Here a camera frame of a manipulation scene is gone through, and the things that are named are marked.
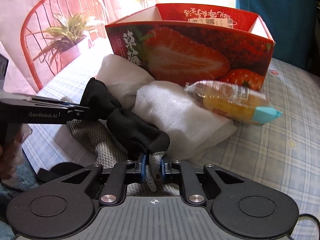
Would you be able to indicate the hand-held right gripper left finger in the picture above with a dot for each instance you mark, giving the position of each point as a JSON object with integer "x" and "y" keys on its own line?
{"x": 143, "y": 167}

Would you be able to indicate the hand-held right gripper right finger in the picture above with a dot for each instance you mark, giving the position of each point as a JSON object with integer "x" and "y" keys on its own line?
{"x": 164, "y": 170}

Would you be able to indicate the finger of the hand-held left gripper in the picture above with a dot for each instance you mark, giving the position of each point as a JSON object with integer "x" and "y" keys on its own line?
{"x": 50, "y": 100}
{"x": 76, "y": 112}

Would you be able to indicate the black sock with grey toe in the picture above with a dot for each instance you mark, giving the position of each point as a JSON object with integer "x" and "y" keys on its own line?
{"x": 125, "y": 125}

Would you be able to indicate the white smooth cloth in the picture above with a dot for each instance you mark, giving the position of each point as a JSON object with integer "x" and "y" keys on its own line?
{"x": 120, "y": 77}

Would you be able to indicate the white mesh cloth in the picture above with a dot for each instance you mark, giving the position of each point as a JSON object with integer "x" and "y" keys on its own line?
{"x": 175, "y": 115}

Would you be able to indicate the red strawberry print box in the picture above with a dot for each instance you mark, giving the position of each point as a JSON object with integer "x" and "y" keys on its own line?
{"x": 187, "y": 52}

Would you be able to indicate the person's left hand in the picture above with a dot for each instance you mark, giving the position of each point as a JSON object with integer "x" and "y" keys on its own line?
{"x": 15, "y": 160}

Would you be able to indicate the grey knit cloth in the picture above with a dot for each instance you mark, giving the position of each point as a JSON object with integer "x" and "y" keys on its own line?
{"x": 95, "y": 137}

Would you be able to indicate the clear plastic bottle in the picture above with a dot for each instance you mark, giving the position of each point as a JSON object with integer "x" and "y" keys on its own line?
{"x": 225, "y": 97}

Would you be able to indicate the plaid bed sheet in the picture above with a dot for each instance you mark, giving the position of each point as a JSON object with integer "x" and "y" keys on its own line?
{"x": 262, "y": 150}

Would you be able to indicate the blue curtain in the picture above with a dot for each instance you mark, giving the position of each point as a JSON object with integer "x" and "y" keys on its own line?
{"x": 275, "y": 17}

